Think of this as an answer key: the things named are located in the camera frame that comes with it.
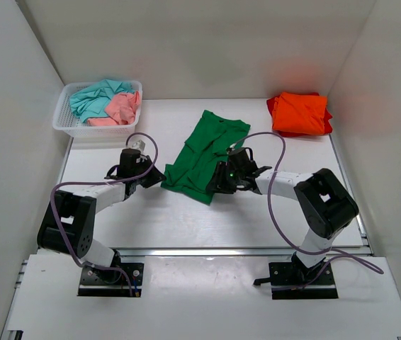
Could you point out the pink shirt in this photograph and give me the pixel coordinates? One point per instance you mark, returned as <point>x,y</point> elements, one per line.
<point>122,110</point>

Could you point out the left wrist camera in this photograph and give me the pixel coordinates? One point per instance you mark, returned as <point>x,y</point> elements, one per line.
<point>139,145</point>

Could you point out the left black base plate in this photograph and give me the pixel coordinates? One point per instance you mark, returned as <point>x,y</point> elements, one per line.
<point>126,283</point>

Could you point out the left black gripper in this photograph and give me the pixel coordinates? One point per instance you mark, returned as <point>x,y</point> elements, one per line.
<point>156,177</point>

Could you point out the orange folded shirt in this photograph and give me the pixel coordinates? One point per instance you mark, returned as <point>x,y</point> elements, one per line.
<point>301,111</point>

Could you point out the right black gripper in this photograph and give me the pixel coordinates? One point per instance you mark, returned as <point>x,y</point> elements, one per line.
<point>217,183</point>

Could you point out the green polo shirt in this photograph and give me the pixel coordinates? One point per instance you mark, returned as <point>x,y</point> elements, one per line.
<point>204,148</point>

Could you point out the red folded shirt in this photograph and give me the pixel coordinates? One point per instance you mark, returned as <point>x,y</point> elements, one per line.
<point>273,104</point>

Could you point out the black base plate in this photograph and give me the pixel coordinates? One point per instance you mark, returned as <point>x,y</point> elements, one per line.
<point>126,283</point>
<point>287,283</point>

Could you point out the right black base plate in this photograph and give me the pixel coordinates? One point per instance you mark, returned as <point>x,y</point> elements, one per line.
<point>287,283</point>

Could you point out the white plastic basket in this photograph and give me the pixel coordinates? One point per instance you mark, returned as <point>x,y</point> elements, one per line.
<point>64,120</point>

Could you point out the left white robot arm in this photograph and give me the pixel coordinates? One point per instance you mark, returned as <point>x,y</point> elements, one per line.
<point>68,223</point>

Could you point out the light blue shirt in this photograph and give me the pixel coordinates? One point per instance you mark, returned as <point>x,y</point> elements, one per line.
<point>91,102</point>

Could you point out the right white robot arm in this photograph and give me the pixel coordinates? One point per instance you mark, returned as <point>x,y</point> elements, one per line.
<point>326,205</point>

